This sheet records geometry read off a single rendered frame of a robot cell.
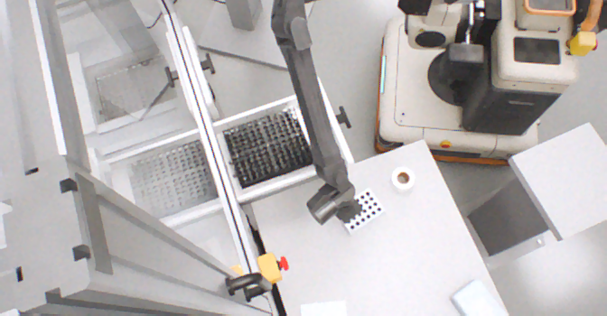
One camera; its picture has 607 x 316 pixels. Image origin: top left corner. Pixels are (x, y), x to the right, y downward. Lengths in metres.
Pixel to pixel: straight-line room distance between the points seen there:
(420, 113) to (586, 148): 0.71
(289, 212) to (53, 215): 1.26
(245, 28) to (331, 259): 1.51
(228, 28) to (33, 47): 2.37
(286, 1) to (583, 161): 1.07
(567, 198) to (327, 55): 1.40
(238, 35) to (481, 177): 1.38
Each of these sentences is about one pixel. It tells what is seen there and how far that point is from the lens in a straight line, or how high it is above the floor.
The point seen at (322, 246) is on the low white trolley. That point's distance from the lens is 1.52.
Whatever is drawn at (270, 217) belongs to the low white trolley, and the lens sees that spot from 1.54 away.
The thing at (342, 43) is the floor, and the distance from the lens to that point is 2.66.
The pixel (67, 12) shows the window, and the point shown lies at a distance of 0.52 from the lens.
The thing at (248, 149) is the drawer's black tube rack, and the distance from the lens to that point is 1.46.
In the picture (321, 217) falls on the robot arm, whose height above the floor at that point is 1.01.
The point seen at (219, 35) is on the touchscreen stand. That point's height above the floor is 0.04.
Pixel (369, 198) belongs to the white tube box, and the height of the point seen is 0.79.
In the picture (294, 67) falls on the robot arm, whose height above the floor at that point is 1.26.
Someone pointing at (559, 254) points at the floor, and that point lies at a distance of 2.50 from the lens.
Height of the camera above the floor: 2.26
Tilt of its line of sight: 69 degrees down
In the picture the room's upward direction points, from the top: 7 degrees counter-clockwise
